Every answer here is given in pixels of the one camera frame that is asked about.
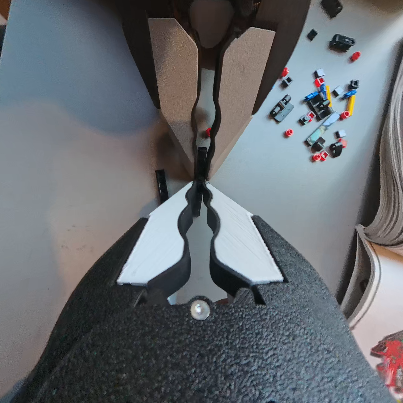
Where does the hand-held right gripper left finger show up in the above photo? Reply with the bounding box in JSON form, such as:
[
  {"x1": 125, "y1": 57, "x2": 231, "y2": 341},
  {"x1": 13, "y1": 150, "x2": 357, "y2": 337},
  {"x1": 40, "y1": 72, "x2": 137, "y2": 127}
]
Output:
[{"x1": 116, "y1": 182, "x2": 192, "y2": 304}]

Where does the pile of small brick pieces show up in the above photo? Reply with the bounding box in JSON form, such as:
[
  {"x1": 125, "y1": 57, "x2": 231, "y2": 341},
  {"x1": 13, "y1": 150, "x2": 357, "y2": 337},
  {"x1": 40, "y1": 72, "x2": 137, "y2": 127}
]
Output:
[{"x1": 280, "y1": 67, "x2": 361, "y2": 162}]

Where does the open instruction booklet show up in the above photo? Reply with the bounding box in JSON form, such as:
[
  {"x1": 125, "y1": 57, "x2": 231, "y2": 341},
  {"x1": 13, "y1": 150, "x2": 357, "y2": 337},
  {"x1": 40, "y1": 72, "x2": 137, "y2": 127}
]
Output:
[{"x1": 339, "y1": 38, "x2": 403, "y2": 397}]

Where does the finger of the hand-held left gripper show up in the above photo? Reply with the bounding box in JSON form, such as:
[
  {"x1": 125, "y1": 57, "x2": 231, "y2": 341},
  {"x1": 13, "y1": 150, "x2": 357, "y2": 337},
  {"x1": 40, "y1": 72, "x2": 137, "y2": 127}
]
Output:
[
  {"x1": 148, "y1": 17, "x2": 202, "y2": 178},
  {"x1": 205, "y1": 27, "x2": 275, "y2": 181}
]

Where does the short black brick liftarm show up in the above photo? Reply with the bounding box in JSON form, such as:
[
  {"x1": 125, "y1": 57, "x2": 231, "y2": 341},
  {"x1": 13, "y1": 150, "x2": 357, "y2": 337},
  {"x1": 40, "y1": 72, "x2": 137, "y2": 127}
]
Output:
[{"x1": 320, "y1": 0, "x2": 344, "y2": 18}]

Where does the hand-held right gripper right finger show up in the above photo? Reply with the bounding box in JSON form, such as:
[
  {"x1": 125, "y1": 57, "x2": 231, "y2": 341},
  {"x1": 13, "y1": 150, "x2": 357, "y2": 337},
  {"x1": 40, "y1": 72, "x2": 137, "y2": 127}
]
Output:
[{"x1": 204, "y1": 182, "x2": 285, "y2": 305}]

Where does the black pin connector brick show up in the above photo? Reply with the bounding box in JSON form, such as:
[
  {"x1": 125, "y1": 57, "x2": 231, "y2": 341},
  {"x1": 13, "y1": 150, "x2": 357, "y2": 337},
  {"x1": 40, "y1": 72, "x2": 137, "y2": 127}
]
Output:
[{"x1": 329, "y1": 33, "x2": 356, "y2": 53}]

